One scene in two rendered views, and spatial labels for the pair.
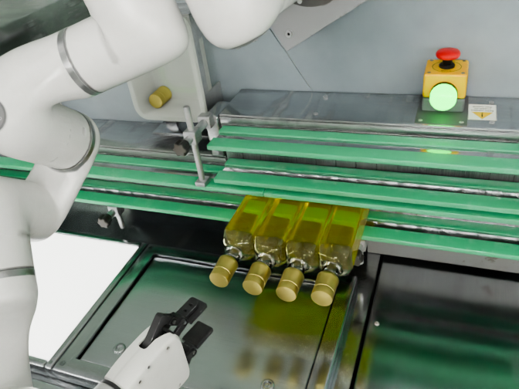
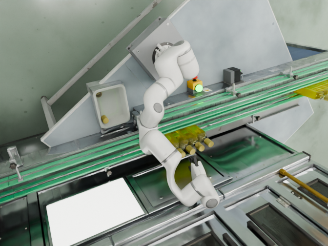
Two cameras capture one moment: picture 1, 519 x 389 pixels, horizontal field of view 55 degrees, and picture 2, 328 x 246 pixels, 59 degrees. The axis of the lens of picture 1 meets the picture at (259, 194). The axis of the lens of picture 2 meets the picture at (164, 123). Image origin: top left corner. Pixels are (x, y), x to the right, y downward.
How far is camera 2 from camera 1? 1.10 m
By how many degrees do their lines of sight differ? 41
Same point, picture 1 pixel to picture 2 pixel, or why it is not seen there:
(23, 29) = not seen: outside the picture
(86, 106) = (60, 138)
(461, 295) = (219, 141)
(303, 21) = not seen: hidden behind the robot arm
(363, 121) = (184, 100)
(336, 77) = not seen: hidden behind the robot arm
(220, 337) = (184, 177)
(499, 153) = (219, 96)
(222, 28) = (194, 72)
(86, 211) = (72, 186)
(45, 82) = (162, 96)
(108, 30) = (174, 79)
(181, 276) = (150, 174)
